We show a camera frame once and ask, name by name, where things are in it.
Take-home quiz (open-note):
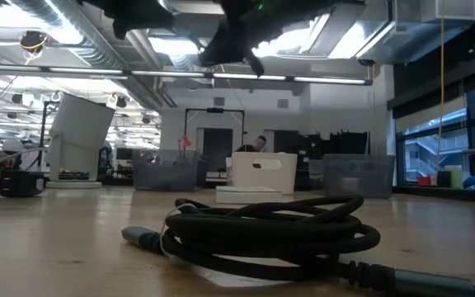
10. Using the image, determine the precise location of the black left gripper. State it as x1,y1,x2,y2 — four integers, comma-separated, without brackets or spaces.
76,0,175,40

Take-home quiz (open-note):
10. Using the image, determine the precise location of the white container cable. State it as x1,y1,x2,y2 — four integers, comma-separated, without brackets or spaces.
0,146,49,171

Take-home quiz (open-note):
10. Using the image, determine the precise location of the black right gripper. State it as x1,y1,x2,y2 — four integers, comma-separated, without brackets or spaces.
198,0,275,78

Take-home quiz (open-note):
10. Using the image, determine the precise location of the pale green cup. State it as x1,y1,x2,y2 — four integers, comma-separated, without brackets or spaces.
444,165,464,190

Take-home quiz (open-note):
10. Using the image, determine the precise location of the pale mint cylindrical container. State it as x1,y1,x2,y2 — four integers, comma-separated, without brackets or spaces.
44,93,116,190

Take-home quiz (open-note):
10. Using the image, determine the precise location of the person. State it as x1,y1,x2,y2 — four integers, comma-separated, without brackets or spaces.
235,134,268,153

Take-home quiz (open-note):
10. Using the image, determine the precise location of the grey translucent plastic bin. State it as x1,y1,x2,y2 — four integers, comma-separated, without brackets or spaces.
132,148,209,192
308,153,396,200

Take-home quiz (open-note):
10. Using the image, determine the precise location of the white plastic bin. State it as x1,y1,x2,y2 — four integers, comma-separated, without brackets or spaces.
229,151,299,196

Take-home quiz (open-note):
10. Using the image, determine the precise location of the black braided cable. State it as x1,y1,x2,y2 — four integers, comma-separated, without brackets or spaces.
120,194,475,297

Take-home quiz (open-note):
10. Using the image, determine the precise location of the black ceiling pendant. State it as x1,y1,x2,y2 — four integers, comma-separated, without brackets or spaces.
19,31,49,53

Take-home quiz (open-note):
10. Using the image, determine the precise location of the long ceiling light bar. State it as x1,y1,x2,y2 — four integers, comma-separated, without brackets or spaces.
0,64,374,87

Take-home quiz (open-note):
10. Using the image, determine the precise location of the white labelled box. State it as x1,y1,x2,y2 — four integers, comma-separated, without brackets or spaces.
214,185,285,205

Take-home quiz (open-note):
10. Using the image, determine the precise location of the black gantry frame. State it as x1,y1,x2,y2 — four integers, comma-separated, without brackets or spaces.
184,107,246,152

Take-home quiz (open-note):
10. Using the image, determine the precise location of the white printed paper card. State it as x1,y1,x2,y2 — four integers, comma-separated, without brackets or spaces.
171,255,296,289

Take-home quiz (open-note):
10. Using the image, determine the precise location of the black cup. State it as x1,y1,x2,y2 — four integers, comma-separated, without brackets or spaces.
436,170,452,189

